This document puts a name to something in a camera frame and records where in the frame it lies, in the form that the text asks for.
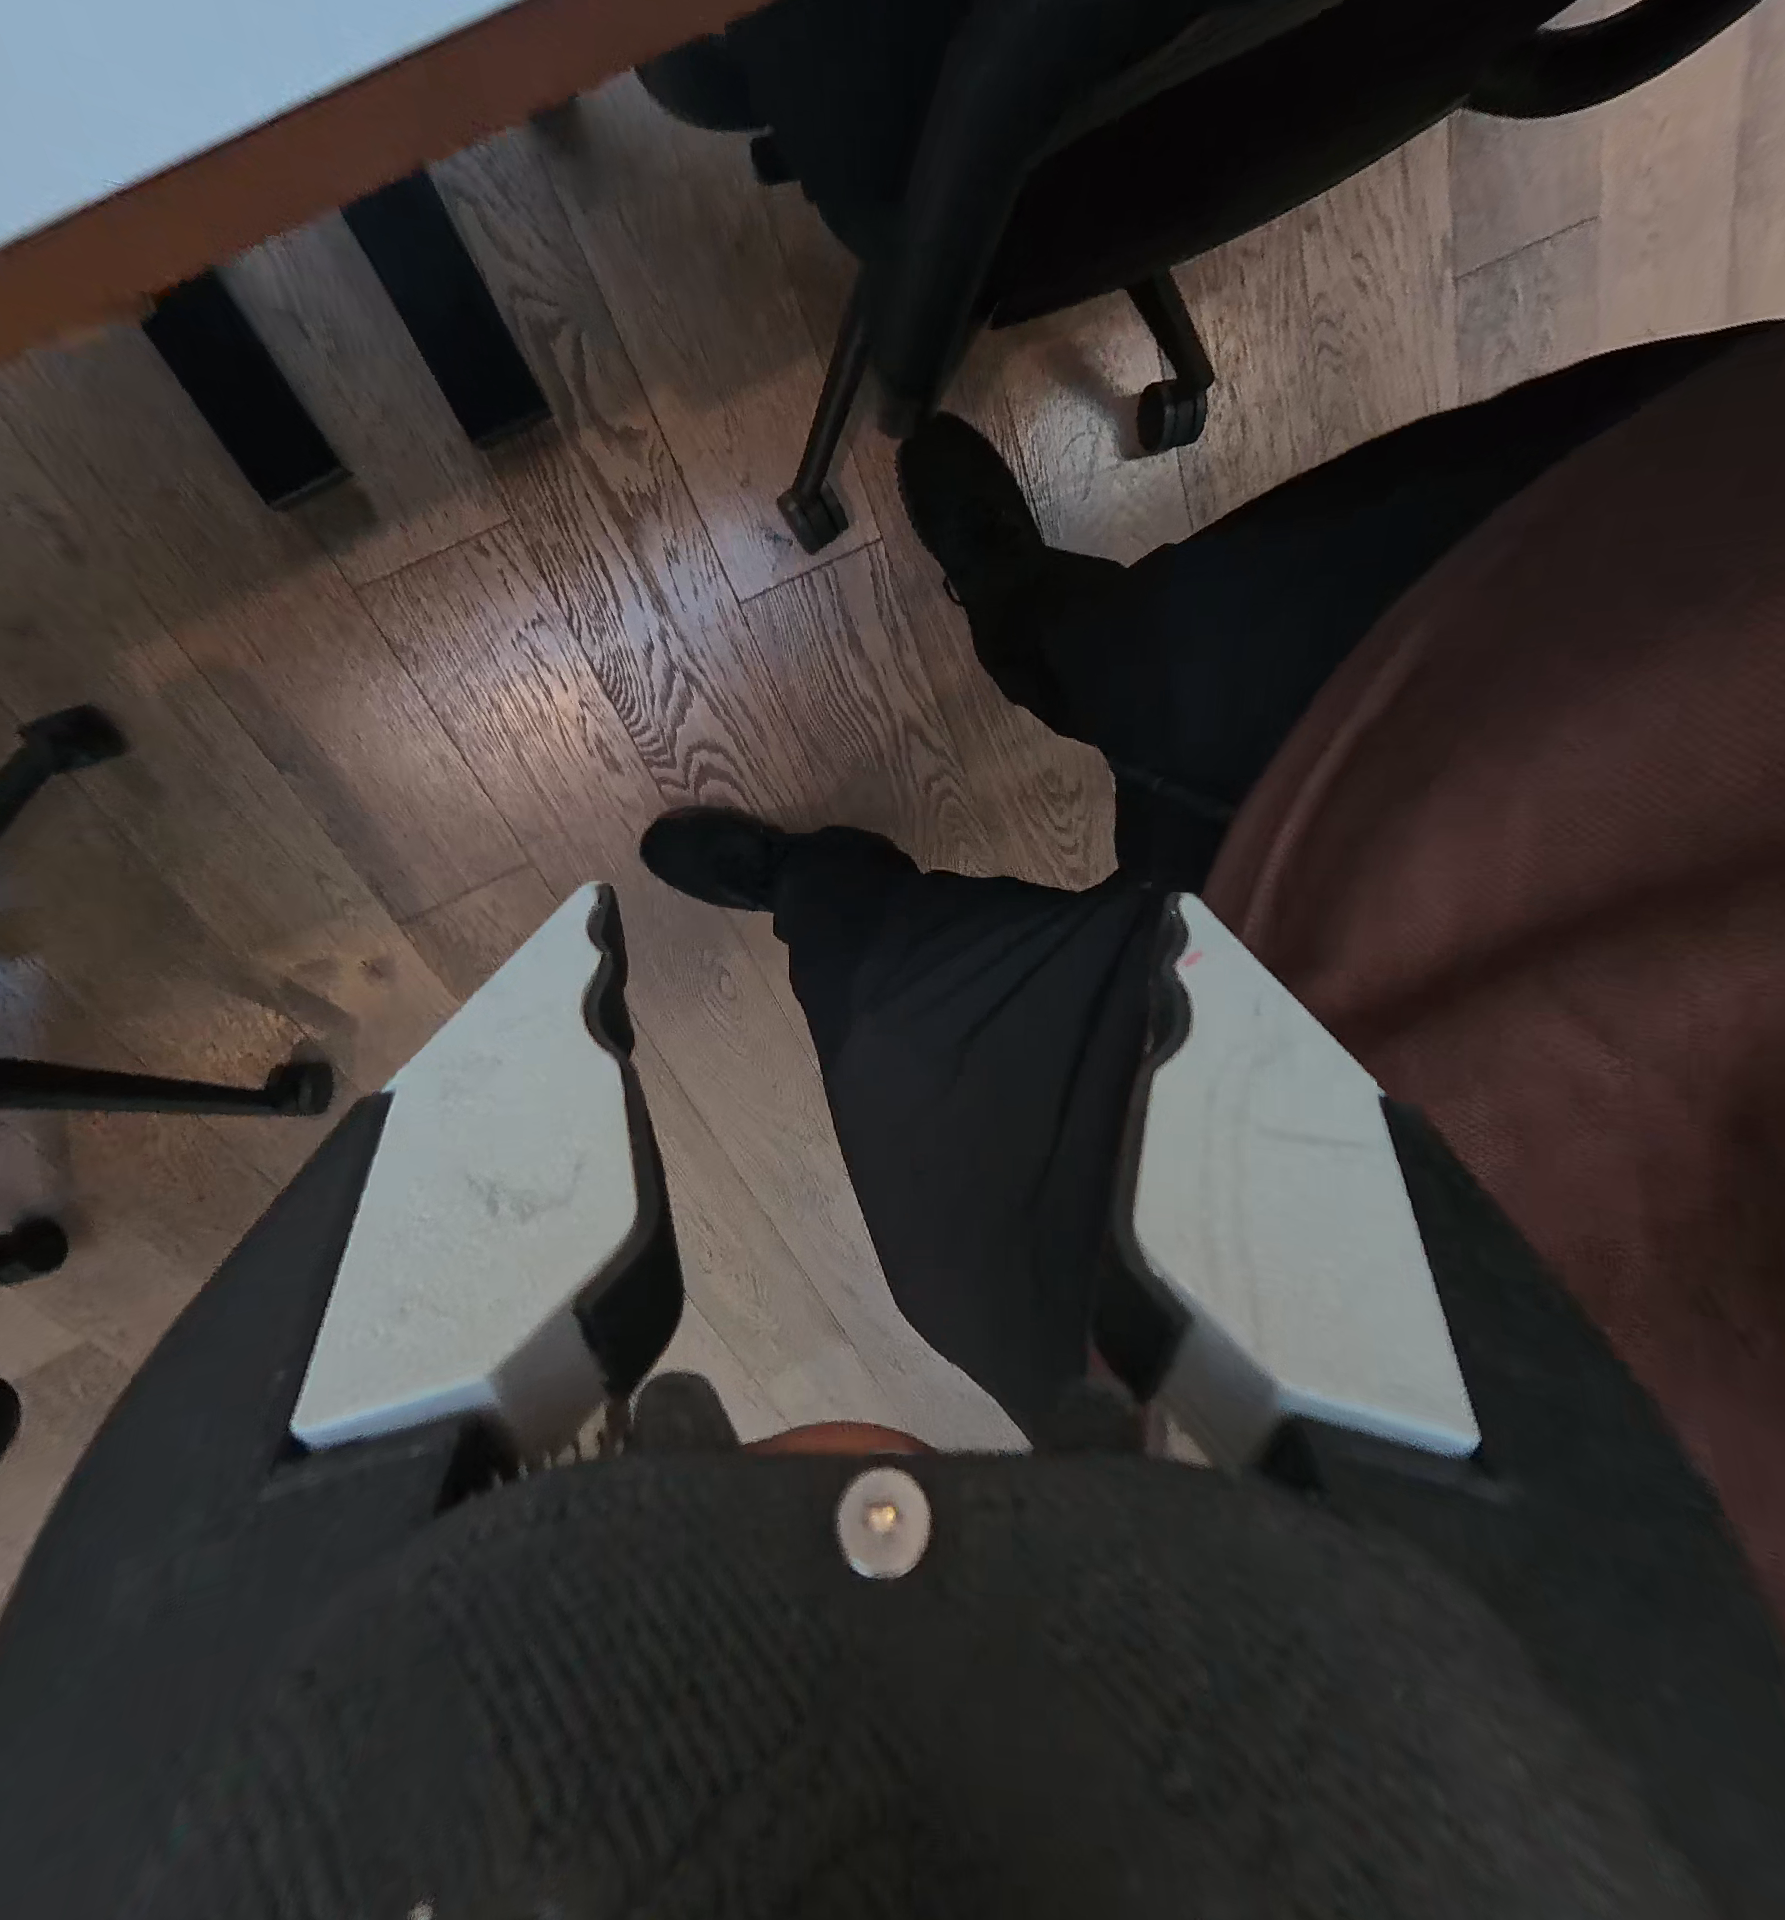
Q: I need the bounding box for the black desk leg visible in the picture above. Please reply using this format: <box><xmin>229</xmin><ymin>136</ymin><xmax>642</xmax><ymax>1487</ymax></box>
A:
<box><xmin>143</xmin><ymin>270</ymin><xmax>353</xmax><ymax>514</ymax></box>
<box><xmin>346</xmin><ymin>167</ymin><xmax>552</xmax><ymax>448</ymax></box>

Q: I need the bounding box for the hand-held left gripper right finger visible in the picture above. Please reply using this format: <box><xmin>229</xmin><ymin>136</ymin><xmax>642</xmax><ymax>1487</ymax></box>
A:
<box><xmin>1095</xmin><ymin>890</ymin><xmax>1485</xmax><ymax>1468</ymax></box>

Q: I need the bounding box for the person's black shoe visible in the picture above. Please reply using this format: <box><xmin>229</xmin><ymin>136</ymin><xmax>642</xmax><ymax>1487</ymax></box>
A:
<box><xmin>895</xmin><ymin>411</ymin><xmax>1134</xmax><ymax>745</ymax></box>
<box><xmin>637</xmin><ymin>806</ymin><xmax>798</xmax><ymax>916</ymax></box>

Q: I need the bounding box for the person's dark trousered leg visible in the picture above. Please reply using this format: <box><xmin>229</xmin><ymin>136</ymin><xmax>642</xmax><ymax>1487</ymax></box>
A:
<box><xmin>1044</xmin><ymin>322</ymin><xmax>1766</xmax><ymax>842</ymax></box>
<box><xmin>765</xmin><ymin>823</ymin><xmax>1157</xmax><ymax>1449</ymax></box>

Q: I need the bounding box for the black office chair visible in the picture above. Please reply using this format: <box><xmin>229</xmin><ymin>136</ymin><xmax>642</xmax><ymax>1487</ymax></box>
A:
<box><xmin>0</xmin><ymin>703</ymin><xmax>340</xmax><ymax>1300</ymax></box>
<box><xmin>637</xmin><ymin>0</ymin><xmax>1772</xmax><ymax>556</ymax></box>

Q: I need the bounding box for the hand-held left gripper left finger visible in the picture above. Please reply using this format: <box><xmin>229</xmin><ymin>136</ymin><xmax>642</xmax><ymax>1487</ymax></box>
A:
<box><xmin>290</xmin><ymin>884</ymin><xmax>684</xmax><ymax>1453</ymax></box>

